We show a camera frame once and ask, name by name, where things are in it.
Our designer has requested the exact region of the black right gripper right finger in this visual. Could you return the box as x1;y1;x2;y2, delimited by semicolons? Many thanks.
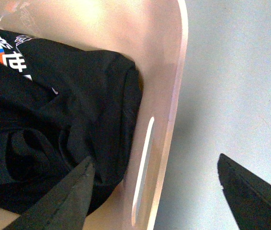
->
217;153;271;230

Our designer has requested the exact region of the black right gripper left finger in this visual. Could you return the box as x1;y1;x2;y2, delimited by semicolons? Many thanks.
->
5;157;95;230

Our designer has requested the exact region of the beige plastic laundry hamper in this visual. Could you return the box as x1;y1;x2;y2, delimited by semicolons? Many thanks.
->
0;0;188;230

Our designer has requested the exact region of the black printed t-shirt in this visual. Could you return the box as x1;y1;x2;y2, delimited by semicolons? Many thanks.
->
0;30;142;214

